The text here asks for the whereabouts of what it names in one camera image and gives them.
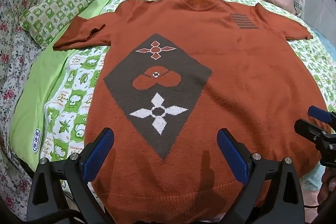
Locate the floral bed sheet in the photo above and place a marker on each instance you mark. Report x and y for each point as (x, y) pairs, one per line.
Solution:
(15, 29)

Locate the green checked pillow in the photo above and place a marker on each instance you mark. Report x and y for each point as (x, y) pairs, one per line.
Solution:
(52, 14)

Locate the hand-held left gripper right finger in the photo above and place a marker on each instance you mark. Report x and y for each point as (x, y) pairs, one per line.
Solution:
(232, 158)

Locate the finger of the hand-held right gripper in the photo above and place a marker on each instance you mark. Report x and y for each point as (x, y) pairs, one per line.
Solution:
(308, 129)
(319, 113)

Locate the person's right hand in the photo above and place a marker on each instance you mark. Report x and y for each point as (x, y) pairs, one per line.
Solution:
(328, 184)

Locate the orange knit sweater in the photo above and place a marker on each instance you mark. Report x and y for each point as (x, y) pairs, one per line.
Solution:
(236, 69)

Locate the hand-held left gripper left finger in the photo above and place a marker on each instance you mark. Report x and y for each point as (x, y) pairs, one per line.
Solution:
(98, 153)

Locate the white blanket label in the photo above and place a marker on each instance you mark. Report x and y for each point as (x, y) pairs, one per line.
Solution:
(36, 141)

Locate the green checked blanket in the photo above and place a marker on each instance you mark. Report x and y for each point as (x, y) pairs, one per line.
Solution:
(76, 98)

